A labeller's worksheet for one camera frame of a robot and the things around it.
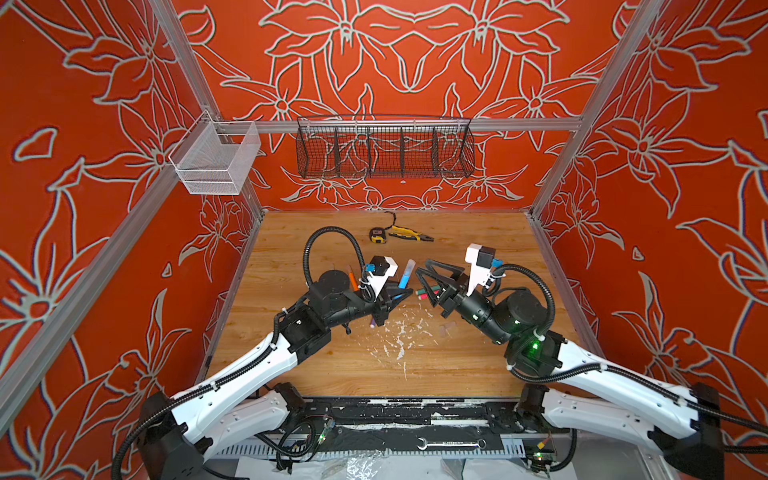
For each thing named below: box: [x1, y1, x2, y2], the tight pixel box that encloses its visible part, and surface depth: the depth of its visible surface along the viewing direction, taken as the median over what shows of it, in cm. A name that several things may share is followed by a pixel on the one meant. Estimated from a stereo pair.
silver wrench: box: [417, 437, 487, 450], surface depth 71 cm
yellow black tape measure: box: [369, 227, 386, 244], surface depth 112 cm
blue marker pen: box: [398, 259, 416, 290], surface depth 61 cm
